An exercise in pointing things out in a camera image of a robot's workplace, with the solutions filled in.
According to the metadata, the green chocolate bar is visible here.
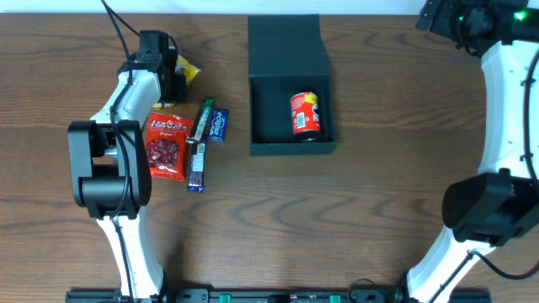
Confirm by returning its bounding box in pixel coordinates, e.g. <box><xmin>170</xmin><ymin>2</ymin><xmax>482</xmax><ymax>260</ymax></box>
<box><xmin>185</xmin><ymin>96</ymin><xmax>216</xmax><ymax>144</ymax></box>

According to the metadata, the dark green box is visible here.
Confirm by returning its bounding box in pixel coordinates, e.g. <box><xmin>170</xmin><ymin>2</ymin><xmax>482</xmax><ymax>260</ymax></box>
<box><xmin>248</xmin><ymin>15</ymin><xmax>336</xmax><ymax>156</ymax></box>

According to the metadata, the dark blue wafer bar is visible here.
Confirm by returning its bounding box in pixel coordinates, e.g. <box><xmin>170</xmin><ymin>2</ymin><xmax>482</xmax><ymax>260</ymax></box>
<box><xmin>187</xmin><ymin>142</ymin><xmax>206</xmax><ymax>193</ymax></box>

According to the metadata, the red Pringles can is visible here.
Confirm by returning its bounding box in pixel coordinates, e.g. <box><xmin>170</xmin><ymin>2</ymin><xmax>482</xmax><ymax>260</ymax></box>
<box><xmin>290</xmin><ymin>92</ymin><xmax>322</xmax><ymax>141</ymax></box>

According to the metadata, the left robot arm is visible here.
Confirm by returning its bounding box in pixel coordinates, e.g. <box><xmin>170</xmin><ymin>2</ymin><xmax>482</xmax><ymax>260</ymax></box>
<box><xmin>65</xmin><ymin>30</ymin><xmax>187</xmax><ymax>302</ymax></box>

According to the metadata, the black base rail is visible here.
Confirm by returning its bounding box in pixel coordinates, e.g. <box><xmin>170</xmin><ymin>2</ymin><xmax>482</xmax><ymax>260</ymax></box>
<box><xmin>65</xmin><ymin>287</ymin><xmax>492</xmax><ymax>303</ymax></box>

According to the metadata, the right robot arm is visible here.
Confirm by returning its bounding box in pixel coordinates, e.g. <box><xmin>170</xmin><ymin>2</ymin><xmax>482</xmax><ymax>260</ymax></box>
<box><xmin>392</xmin><ymin>0</ymin><xmax>538</xmax><ymax>302</ymax></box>

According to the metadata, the blue Eclipse mint box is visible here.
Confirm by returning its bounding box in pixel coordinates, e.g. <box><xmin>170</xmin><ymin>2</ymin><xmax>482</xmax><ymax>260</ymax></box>
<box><xmin>207</xmin><ymin>109</ymin><xmax>229</xmax><ymax>142</ymax></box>

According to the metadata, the yellow Hacks candy bag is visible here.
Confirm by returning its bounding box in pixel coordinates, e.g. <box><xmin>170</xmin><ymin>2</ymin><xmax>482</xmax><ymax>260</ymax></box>
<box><xmin>152</xmin><ymin>55</ymin><xmax>200</xmax><ymax>109</ymax></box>

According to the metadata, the red Hacks candy bag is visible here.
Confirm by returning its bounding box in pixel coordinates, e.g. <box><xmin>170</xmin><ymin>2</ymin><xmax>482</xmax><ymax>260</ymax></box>
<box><xmin>146</xmin><ymin>112</ymin><xmax>194</xmax><ymax>181</ymax></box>

